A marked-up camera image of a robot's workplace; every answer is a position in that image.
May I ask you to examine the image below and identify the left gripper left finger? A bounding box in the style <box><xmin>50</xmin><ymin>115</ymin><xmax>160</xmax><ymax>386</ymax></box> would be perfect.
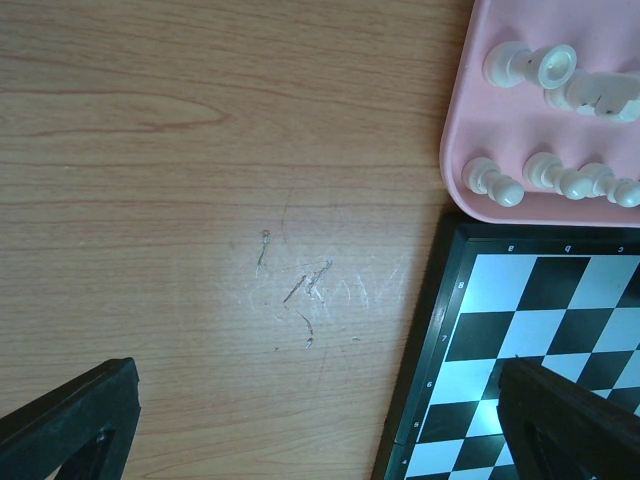
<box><xmin>1</xmin><ymin>357</ymin><xmax>141</xmax><ymax>479</ymax></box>

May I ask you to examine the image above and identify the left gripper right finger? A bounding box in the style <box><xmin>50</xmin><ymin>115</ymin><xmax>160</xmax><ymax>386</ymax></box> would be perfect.
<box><xmin>497</xmin><ymin>358</ymin><xmax>639</xmax><ymax>479</ymax></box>

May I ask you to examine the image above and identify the black and white chessboard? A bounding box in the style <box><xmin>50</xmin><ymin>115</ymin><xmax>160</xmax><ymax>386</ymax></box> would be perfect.
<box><xmin>370</xmin><ymin>213</ymin><xmax>640</xmax><ymax>480</ymax></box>

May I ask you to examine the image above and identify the white pawn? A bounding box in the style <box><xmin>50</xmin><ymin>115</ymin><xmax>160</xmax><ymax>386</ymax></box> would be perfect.
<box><xmin>579</xmin><ymin>162</ymin><xmax>640</xmax><ymax>208</ymax></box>
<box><xmin>523</xmin><ymin>152</ymin><xmax>593</xmax><ymax>200</ymax></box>
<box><xmin>462</xmin><ymin>157</ymin><xmax>525</xmax><ymax>208</ymax></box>

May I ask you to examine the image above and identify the white pawn leftmost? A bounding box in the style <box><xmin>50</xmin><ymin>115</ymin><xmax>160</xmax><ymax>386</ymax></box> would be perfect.
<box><xmin>462</xmin><ymin>157</ymin><xmax>525</xmax><ymax>208</ymax></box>

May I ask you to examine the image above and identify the pink plastic tray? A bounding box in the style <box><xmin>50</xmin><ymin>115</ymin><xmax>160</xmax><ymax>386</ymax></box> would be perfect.
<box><xmin>440</xmin><ymin>1</ymin><xmax>639</xmax><ymax>228</ymax></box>

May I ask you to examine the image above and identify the white knight left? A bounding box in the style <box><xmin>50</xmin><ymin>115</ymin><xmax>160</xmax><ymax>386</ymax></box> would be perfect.
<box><xmin>544</xmin><ymin>69</ymin><xmax>639</xmax><ymax>124</ymax></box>

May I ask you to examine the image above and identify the white rook left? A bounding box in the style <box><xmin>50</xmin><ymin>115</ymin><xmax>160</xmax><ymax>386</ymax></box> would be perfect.
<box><xmin>482</xmin><ymin>41</ymin><xmax>577</xmax><ymax>90</ymax></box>

